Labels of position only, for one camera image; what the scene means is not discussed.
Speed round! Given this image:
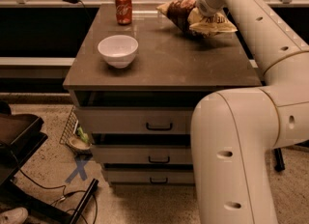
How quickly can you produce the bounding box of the brown chip bag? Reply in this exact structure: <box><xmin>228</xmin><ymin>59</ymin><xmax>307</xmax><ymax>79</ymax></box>
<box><xmin>156</xmin><ymin>0</ymin><xmax>238</xmax><ymax>38</ymax></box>

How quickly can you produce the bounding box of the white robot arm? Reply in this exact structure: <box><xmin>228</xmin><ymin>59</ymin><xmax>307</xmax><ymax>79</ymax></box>
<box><xmin>191</xmin><ymin>0</ymin><xmax>309</xmax><ymax>224</ymax></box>

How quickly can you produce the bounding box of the red cola can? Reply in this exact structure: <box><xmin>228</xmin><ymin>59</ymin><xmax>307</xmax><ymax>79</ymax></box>
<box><xmin>115</xmin><ymin>0</ymin><xmax>132</xmax><ymax>25</ymax></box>

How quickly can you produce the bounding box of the white ceramic bowl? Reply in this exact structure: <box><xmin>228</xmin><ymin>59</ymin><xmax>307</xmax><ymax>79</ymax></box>
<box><xmin>98</xmin><ymin>35</ymin><xmax>138</xmax><ymax>69</ymax></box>

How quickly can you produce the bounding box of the grey drawer cabinet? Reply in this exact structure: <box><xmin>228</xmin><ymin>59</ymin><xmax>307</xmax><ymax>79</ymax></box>
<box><xmin>64</xmin><ymin>4</ymin><xmax>260</xmax><ymax>172</ymax></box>

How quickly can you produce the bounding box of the top grey drawer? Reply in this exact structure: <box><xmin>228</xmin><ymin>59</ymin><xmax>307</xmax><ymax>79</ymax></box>
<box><xmin>74</xmin><ymin>107</ymin><xmax>192</xmax><ymax>134</ymax></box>

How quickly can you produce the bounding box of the grey drawer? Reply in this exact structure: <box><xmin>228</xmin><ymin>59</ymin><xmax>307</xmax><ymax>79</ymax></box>
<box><xmin>91</xmin><ymin>146</ymin><xmax>192</xmax><ymax>165</ymax></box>
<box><xmin>74</xmin><ymin>107</ymin><xmax>192</xmax><ymax>134</ymax></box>
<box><xmin>102</xmin><ymin>169</ymin><xmax>194</xmax><ymax>184</ymax></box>

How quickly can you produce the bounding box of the black stand leg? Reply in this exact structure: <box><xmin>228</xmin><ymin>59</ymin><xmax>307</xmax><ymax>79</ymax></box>
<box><xmin>273</xmin><ymin>140</ymin><xmax>309</xmax><ymax>172</ymax></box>

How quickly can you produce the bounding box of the middle grey drawer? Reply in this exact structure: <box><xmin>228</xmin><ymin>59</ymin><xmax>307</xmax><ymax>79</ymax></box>
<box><xmin>91</xmin><ymin>146</ymin><xmax>192</xmax><ymax>165</ymax></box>

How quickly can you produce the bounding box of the small bowl on floor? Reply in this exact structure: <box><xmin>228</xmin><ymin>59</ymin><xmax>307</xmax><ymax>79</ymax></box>
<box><xmin>68</xmin><ymin>136</ymin><xmax>90</xmax><ymax>154</ymax></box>

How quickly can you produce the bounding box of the bottom grey drawer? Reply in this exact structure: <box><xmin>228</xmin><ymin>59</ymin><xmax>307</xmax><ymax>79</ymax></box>
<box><xmin>102</xmin><ymin>169</ymin><xmax>194</xmax><ymax>184</ymax></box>

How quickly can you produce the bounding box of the blue tape cross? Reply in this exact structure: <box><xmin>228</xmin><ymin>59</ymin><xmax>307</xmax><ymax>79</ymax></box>
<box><xmin>66</xmin><ymin>154</ymin><xmax>92</xmax><ymax>183</ymax></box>

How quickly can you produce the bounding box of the black cart with tray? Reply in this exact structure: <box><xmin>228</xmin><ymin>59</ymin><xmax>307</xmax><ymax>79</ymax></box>
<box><xmin>0</xmin><ymin>101</ymin><xmax>98</xmax><ymax>224</ymax></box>

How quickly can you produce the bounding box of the white shoe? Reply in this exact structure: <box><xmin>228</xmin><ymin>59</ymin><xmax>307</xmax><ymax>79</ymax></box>
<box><xmin>0</xmin><ymin>208</ymin><xmax>28</xmax><ymax>224</ymax></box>

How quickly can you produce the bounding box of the wire basket on floor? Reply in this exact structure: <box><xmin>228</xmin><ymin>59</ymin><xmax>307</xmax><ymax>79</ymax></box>
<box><xmin>59</xmin><ymin>108</ymin><xmax>78</xmax><ymax>145</ymax></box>

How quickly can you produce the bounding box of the black floor cable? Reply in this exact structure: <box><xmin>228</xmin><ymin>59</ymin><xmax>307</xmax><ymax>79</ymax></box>
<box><xmin>9</xmin><ymin>150</ymin><xmax>98</xmax><ymax>224</ymax></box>

